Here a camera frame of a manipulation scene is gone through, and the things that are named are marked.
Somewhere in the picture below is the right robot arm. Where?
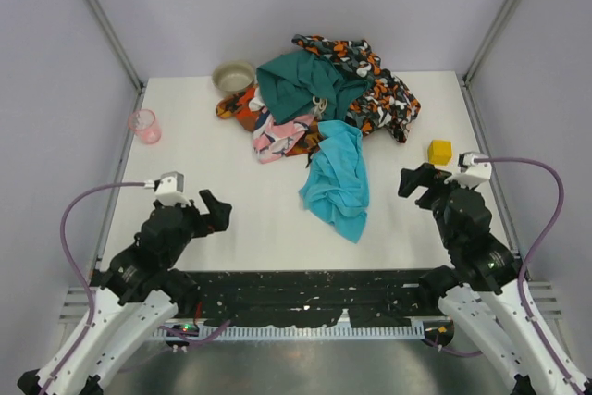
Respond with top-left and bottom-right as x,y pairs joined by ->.
398,157 -> 591,394

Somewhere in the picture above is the left aluminium frame post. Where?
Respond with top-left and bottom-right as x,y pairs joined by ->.
82,0 -> 144,93

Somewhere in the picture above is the black orange camouflage cloth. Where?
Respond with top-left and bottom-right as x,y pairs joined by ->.
292,34 -> 421,143

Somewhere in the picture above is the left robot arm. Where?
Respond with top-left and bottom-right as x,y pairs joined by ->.
18,190 -> 232,394

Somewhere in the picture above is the pink transparent plastic cup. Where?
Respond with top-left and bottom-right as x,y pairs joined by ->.
128,109 -> 162,145

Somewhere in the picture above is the dark teal cloth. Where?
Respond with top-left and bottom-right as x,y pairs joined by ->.
256,50 -> 371,124

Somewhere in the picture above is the yellow cube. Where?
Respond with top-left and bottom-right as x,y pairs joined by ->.
427,140 -> 453,166

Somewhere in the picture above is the beige ceramic bowl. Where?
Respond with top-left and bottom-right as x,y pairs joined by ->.
212,60 -> 255,95

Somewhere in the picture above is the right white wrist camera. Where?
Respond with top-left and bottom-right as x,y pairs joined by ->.
444,152 -> 492,189

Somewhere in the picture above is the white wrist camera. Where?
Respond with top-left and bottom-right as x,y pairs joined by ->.
444,152 -> 492,189
143,171 -> 191,207

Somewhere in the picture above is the orange black patterned cloth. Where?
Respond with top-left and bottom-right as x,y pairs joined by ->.
216,85 -> 323,159

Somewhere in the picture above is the right aluminium frame post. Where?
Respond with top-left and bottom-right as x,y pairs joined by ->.
461,0 -> 522,88

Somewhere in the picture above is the light blue cloth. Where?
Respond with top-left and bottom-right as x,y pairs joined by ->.
299,120 -> 370,243

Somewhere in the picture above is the aluminium frame post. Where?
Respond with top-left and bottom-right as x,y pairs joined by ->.
461,0 -> 522,88
82,0 -> 144,93

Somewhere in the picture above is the pink white patterned cloth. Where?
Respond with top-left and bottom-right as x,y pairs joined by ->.
253,107 -> 321,164

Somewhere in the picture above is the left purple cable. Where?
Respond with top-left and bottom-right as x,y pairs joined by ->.
39,180 -> 232,395

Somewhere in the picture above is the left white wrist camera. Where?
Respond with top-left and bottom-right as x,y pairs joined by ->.
143,171 -> 191,207

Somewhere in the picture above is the slotted cable duct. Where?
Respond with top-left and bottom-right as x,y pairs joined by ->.
152,324 -> 426,341

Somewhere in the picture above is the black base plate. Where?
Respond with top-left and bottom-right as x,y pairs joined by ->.
178,266 -> 461,327

